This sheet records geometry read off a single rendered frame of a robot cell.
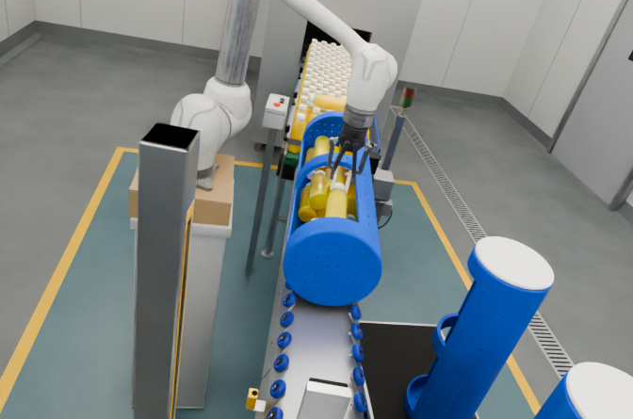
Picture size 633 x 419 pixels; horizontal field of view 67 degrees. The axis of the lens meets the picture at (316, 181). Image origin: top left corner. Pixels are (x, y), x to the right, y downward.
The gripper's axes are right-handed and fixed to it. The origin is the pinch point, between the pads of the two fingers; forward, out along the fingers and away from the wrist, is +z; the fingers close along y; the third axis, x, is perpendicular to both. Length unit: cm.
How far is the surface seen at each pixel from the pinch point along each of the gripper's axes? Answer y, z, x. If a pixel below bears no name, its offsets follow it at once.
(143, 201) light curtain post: -34, -38, -81
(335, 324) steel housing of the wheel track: 5.7, 31.4, -29.6
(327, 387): 0, 16, -63
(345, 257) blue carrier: 3.4, 9.3, -25.5
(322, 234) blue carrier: -4.4, 3.2, -25.5
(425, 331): 72, 110, 51
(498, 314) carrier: 64, 35, -9
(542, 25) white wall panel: 265, 9, 506
